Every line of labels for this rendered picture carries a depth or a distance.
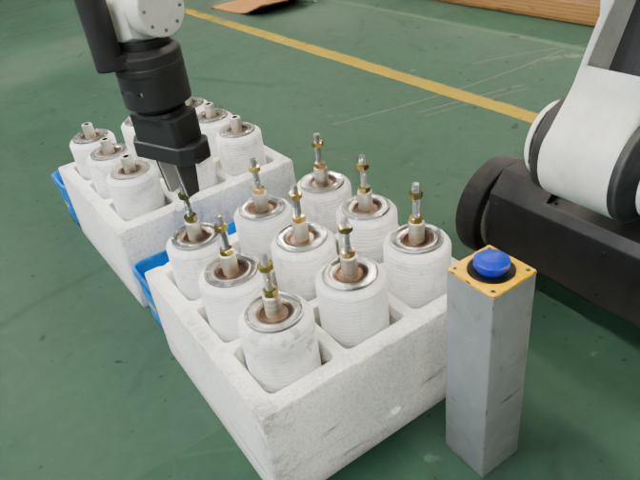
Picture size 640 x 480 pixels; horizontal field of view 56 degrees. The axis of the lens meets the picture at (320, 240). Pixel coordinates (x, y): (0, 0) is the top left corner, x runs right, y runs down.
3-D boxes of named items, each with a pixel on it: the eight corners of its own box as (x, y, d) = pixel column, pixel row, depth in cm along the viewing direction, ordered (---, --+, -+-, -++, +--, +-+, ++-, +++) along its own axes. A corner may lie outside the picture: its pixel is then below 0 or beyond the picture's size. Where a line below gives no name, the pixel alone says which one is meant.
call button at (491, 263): (490, 257, 70) (490, 243, 68) (517, 272, 67) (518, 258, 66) (465, 271, 68) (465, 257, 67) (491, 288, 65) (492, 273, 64)
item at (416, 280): (376, 332, 96) (369, 239, 86) (420, 306, 100) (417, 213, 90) (418, 365, 89) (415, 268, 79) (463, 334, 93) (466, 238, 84)
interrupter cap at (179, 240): (230, 230, 93) (230, 226, 93) (201, 256, 88) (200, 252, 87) (191, 221, 96) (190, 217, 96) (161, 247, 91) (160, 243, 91)
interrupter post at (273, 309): (273, 306, 76) (269, 286, 75) (288, 311, 75) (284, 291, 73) (261, 317, 75) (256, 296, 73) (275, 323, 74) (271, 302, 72)
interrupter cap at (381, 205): (338, 222, 91) (338, 218, 91) (345, 197, 97) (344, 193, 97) (389, 222, 90) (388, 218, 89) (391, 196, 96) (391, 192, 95)
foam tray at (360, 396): (344, 263, 124) (336, 187, 114) (489, 369, 96) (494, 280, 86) (170, 351, 108) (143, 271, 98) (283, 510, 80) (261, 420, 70)
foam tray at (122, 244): (222, 176, 164) (208, 114, 154) (303, 230, 137) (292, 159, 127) (83, 232, 147) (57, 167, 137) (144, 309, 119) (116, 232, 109)
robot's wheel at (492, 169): (519, 224, 129) (527, 139, 118) (539, 233, 126) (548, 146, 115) (452, 262, 121) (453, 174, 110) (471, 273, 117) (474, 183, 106)
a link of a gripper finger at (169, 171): (184, 184, 89) (173, 146, 86) (169, 194, 87) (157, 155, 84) (176, 182, 90) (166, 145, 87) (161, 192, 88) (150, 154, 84)
